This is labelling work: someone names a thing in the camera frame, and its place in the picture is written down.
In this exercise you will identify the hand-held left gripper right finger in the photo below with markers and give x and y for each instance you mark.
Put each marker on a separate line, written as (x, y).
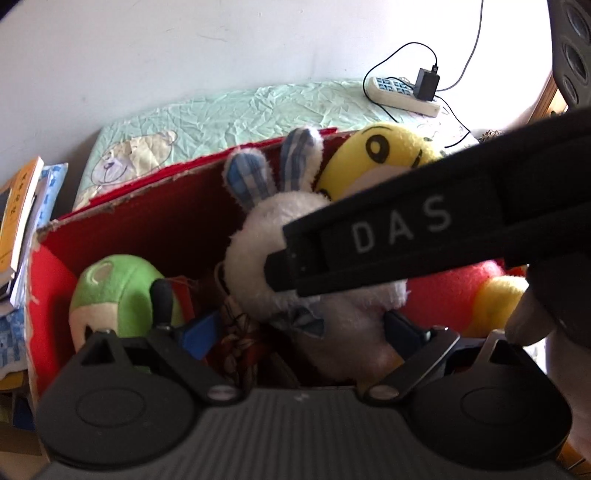
(404, 333)

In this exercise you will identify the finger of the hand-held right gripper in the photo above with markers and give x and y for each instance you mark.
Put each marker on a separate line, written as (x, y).
(279, 272)

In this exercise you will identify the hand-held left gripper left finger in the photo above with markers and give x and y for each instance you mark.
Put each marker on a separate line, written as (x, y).
(201, 333)

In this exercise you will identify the white bunny plush toy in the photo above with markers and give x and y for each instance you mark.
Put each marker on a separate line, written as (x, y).
(254, 258)

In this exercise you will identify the yellow plush toy red shirt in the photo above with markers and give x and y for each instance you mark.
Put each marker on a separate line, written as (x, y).
(351, 175)

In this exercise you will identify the green plush toy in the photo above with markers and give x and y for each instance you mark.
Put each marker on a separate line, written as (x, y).
(115, 290)

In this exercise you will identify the red cardboard box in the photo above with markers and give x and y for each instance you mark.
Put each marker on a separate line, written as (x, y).
(161, 230)

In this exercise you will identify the person's right hand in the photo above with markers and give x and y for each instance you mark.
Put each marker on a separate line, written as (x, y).
(531, 318)

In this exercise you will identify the red printed packet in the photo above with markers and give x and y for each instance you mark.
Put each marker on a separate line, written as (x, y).
(240, 344)

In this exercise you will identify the white power strip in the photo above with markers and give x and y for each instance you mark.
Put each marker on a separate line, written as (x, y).
(392, 96)

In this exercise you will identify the black charger adapter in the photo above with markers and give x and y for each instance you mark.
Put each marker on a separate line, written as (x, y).
(425, 85)

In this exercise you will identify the cartoon printed bed sheet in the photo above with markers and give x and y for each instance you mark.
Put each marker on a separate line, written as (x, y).
(207, 115)

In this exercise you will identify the blue patterned booklet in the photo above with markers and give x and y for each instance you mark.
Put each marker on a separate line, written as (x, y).
(9, 337)

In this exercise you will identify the blue white book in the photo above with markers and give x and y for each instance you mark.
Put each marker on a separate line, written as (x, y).
(46, 194)

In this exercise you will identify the tan yellow book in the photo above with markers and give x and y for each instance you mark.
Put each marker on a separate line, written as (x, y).
(18, 217)

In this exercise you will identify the wooden door frame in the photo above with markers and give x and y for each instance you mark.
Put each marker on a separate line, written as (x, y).
(551, 99)

